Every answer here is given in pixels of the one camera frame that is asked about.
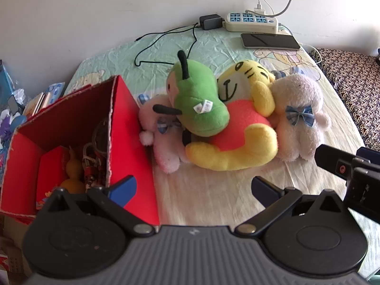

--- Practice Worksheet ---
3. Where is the stack of books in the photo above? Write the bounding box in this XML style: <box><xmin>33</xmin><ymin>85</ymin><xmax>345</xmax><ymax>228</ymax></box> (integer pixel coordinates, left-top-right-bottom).
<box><xmin>23</xmin><ymin>91</ymin><xmax>52</xmax><ymax>117</ymax></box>

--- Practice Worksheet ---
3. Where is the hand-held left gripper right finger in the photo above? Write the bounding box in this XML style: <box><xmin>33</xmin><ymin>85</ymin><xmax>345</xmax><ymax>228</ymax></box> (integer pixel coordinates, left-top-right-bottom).
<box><xmin>234</xmin><ymin>176</ymin><xmax>349</xmax><ymax>239</ymax></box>

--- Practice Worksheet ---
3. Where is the clutter of books and bags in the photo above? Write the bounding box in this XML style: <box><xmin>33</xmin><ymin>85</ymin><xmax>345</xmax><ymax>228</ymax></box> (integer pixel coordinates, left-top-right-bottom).
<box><xmin>0</xmin><ymin>107</ymin><xmax>29</xmax><ymax>170</ymax></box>

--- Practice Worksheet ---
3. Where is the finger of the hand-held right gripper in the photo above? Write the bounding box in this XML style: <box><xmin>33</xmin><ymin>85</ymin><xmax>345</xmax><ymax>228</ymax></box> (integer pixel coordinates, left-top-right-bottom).
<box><xmin>315</xmin><ymin>144</ymin><xmax>357</xmax><ymax>181</ymax></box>
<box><xmin>356</xmin><ymin>147</ymin><xmax>380</xmax><ymax>167</ymax></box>

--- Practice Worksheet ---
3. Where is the green caterpillar plush toy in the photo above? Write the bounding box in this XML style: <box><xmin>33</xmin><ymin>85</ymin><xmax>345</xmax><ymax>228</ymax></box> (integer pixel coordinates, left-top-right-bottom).
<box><xmin>153</xmin><ymin>50</ymin><xmax>230</xmax><ymax>137</ymax></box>

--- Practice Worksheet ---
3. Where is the white plush toy blue bow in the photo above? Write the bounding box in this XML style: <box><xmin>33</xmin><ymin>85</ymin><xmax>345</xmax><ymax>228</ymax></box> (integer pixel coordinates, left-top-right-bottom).
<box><xmin>269</xmin><ymin>74</ymin><xmax>331</xmax><ymax>162</ymax></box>

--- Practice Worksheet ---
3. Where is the white usb cable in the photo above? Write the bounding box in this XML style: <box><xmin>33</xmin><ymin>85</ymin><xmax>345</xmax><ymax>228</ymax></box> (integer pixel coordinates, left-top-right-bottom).
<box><xmin>258</xmin><ymin>0</ymin><xmax>323</xmax><ymax>65</ymax></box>

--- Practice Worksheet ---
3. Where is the yellow bear plush red shirt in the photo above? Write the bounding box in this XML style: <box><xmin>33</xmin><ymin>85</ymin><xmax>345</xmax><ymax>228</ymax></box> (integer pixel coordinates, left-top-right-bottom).
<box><xmin>185</xmin><ymin>60</ymin><xmax>280</xmax><ymax>171</ymax></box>

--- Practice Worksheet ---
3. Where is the black charger cable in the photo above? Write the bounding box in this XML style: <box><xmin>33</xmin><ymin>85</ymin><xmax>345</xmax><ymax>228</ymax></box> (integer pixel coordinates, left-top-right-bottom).
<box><xmin>134</xmin><ymin>22</ymin><xmax>202</xmax><ymax>66</ymax></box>

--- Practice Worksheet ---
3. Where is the brown floral patterned cloth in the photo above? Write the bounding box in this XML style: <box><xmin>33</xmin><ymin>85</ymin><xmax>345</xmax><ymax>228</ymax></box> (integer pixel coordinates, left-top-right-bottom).
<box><xmin>309</xmin><ymin>47</ymin><xmax>380</xmax><ymax>152</ymax></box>

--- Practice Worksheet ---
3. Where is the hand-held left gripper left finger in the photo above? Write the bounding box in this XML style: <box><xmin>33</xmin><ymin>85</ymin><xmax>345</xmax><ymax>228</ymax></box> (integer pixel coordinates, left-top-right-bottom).
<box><xmin>44</xmin><ymin>176</ymin><xmax>156</xmax><ymax>239</ymax></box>

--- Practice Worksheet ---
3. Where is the red tassel ornament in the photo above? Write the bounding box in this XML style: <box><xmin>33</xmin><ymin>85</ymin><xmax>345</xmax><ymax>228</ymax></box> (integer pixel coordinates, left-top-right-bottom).
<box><xmin>81</xmin><ymin>142</ymin><xmax>107</xmax><ymax>188</ymax></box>

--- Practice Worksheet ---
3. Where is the pink plush toy blue bow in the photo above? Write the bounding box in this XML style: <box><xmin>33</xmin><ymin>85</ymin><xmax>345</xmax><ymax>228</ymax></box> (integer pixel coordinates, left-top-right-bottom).
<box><xmin>139</xmin><ymin>93</ymin><xmax>190</xmax><ymax>174</ymax></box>

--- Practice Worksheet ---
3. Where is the blue white packet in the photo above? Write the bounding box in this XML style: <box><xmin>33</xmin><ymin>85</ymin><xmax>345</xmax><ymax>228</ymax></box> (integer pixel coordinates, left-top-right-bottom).
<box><xmin>44</xmin><ymin>81</ymin><xmax>66</xmax><ymax>99</ymax></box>

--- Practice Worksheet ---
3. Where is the black charger adapter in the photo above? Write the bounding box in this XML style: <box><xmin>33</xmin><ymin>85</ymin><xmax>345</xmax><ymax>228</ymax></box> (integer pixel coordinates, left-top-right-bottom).
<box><xmin>199</xmin><ymin>14</ymin><xmax>224</xmax><ymax>31</ymax></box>

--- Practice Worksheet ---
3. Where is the red cardboard box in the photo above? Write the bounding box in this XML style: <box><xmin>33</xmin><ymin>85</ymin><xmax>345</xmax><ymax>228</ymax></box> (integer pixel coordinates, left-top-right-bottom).
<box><xmin>0</xmin><ymin>75</ymin><xmax>161</xmax><ymax>226</ymax></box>

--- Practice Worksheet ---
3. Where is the yellow gourd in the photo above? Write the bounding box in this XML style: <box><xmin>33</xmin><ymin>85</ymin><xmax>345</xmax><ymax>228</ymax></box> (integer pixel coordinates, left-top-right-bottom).
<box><xmin>61</xmin><ymin>147</ymin><xmax>86</xmax><ymax>194</ymax></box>

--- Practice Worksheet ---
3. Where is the blue plastic bag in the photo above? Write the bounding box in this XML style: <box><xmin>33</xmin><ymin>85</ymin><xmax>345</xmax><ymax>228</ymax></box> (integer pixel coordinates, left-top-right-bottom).
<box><xmin>0</xmin><ymin>61</ymin><xmax>18</xmax><ymax>107</ymax></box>

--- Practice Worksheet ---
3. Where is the dark round object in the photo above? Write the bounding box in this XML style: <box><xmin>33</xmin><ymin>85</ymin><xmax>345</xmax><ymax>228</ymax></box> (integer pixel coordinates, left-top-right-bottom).
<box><xmin>92</xmin><ymin>119</ymin><xmax>112</xmax><ymax>155</ymax></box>

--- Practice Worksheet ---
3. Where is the black smartphone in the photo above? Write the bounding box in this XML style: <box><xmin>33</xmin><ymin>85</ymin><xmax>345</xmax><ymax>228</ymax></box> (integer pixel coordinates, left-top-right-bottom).
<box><xmin>240</xmin><ymin>33</ymin><xmax>302</xmax><ymax>50</ymax></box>

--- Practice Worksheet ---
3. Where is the white power strip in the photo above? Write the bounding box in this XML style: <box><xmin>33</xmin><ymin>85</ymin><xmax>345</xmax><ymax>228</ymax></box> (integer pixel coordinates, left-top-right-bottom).
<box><xmin>224</xmin><ymin>12</ymin><xmax>280</xmax><ymax>34</ymax></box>

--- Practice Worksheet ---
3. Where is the brown cardboard box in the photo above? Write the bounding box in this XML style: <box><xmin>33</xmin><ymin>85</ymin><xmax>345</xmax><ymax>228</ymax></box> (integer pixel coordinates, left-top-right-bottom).
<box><xmin>0</xmin><ymin>212</ymin><xmax>36</xmax><ymax>276</ymax></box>

